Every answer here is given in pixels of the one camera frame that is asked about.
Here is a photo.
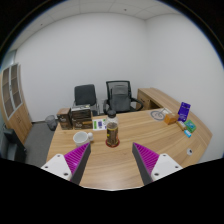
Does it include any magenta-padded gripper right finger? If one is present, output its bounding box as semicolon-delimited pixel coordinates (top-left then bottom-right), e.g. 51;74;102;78
132;142;183;186

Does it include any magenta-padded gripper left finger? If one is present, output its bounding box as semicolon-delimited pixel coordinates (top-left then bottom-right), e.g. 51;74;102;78
41;142;92;186

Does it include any clear bottle with black cap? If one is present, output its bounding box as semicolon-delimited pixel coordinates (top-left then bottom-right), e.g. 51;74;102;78
105;109;121;147

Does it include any white ceramic mug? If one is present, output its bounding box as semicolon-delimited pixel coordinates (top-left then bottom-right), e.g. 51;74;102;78
72;131;95;148

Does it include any small dark brown box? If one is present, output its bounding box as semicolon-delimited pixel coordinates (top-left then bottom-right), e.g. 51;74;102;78
56;107;73;131

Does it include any white sticker sheet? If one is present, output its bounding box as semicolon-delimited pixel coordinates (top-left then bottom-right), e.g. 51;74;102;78
92;118;108;132

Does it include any grey trash bin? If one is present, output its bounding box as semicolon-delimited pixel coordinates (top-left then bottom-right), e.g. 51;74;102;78
44;114;58;132

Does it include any dark patterned flat box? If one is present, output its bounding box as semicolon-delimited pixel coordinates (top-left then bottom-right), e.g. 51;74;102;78
70;105;93;121

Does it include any small tan packet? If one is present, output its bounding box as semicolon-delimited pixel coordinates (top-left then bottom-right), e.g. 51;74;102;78
176;120;188;131

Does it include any green box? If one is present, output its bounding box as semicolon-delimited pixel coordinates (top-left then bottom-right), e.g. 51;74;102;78
183;119;197;134

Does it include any purple box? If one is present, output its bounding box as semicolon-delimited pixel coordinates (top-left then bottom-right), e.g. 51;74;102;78
177;101;192;123

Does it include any wooden side desk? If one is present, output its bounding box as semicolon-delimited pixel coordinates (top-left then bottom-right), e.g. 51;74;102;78
136;87;174;113

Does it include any black armchair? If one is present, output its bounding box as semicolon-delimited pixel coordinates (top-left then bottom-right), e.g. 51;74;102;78
0;124;28;164

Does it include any black mesh chair, grey back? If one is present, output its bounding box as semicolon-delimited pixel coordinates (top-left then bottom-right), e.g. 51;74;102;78
102;79;144;115

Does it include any wooden shelf cabinet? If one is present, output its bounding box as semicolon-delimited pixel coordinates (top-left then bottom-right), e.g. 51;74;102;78
0;63;33;145

